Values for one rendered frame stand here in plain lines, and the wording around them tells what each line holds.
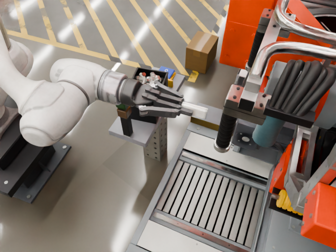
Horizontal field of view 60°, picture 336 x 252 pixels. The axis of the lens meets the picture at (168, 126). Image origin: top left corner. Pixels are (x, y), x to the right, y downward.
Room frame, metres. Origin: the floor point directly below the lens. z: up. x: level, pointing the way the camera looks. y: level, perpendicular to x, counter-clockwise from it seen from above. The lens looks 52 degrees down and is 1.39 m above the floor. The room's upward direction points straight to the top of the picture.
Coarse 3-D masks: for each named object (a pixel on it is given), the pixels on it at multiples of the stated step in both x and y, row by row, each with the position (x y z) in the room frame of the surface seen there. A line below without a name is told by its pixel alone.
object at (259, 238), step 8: (272, 168) 0.71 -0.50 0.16; (264, 192) 0.61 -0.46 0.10; (264, 200) 0.55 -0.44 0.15; (264, 208) 0.50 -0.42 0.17; (264, 216) 0.48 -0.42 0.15; (264, 224) 0.44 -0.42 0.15; (256, 232) 0.41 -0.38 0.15; (264, 232) 0.41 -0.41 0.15; (256, 240) 0.37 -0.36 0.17; (256, 248) 0.34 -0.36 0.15
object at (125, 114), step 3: (117, 108) 0.69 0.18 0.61; (129, 108) 0.70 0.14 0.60; (117, 111) 0.69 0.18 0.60; (120, 111) 0.68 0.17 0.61; (123, 111) 0.68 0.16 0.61; (126, 111) 0.68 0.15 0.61; (129, 111) 0.70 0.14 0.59; (117, 114) 0.69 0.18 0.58; (120, 114) 0.68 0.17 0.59; (123, 114) 0.68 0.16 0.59; (126, 114) 0.68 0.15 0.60; (129, 114) 0.70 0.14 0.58; (123, 117) 0.68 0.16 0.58; (126, 117) 0.68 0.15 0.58
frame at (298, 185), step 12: (324, 60) 0.72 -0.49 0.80; (300, 132) 0.58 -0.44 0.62; (312, 132) 0.58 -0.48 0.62; (300, 144) 0.53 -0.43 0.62; (312, 144) 0.53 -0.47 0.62; (312, 156) 0.49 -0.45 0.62; (288, 168) 0.46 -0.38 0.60; (324, 168) 0.28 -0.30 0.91; (288, 180) 0.40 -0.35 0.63; (300, 180) 0.40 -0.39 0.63; (312, 180) 0.28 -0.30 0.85; (324, 180) 0.26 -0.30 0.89; (288, 192) 0.35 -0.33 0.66; (300, 192) 0.29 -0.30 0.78; (300, 204) 0.26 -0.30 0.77
